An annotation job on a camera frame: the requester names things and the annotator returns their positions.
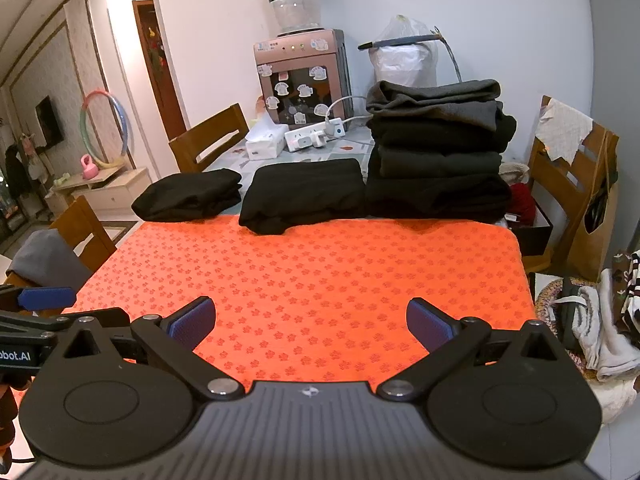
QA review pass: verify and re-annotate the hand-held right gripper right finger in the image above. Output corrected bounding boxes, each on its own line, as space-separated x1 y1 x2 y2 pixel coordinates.
376 298 571 402

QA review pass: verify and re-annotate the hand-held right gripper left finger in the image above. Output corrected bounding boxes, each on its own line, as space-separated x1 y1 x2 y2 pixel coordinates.
57 296 247 402

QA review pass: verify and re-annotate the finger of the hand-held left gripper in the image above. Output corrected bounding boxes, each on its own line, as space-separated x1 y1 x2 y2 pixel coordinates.
0 284 77 311
0 309 71 335

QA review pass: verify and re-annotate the grey cloth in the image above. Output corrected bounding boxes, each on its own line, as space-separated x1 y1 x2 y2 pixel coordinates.
6 228 93 293

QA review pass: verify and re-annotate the wooden chair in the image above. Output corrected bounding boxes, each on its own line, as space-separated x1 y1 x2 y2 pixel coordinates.
5 196 118 301
169 103 250 173
527 95 608 273

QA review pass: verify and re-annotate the orange flower-patterned mat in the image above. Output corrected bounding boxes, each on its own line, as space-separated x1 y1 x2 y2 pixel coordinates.
62 215 538 393

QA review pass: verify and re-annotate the woven basket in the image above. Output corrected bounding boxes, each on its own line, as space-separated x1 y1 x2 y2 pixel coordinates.
534 277 640 411

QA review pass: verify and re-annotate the light wooden cabinet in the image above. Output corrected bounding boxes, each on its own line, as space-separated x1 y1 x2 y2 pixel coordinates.
45 166 153 221

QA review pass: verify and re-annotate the hanging dark coat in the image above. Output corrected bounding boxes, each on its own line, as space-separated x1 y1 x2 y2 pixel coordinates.
4 142 32 196

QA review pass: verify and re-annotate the black box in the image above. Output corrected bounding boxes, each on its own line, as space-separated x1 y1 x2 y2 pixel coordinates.
505 212 553 261

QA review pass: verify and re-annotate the red cloth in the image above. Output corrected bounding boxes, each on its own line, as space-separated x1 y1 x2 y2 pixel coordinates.
507 182 536 221

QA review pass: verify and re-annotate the white towel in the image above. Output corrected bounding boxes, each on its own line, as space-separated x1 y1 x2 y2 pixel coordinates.
575 267 640 381

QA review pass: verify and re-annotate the white tissue box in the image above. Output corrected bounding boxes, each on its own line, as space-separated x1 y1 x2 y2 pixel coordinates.
245 119 288 162

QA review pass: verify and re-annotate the brown paper bag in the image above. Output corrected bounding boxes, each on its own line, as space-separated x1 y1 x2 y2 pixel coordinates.
570 130 621 267

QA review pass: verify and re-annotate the hula hoop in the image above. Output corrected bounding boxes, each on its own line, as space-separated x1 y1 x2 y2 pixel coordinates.
81 89 130 170

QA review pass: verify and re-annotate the striped cloth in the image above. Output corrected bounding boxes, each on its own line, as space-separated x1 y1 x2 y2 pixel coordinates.
612 250 640 333

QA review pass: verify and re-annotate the white power strip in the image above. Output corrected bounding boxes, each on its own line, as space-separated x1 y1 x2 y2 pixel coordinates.
284 117 347 152

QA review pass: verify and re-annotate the brown wooden door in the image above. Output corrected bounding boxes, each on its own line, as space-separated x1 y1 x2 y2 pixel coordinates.
131 0 187 141

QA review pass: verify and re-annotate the white cloth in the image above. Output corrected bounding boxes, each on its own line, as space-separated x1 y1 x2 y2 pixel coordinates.
535 97 595 166

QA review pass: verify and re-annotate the white plastic bag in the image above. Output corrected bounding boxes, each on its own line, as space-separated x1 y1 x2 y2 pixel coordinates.
371 15 441 88

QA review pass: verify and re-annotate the dark flat bar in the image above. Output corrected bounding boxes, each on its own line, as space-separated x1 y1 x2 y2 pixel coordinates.
357 32 446 52

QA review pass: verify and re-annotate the pink water dispenser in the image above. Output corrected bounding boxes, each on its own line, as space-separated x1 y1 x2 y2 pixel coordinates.
252 29 355 128

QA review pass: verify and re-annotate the wall television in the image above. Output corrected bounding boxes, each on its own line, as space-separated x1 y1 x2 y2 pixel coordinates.
35 95 64 150

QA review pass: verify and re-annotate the white cable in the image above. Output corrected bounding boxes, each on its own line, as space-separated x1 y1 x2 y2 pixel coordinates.
326 96 368 123

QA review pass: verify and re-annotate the grey cable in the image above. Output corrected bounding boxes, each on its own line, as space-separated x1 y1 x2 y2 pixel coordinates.
439 30 463 83

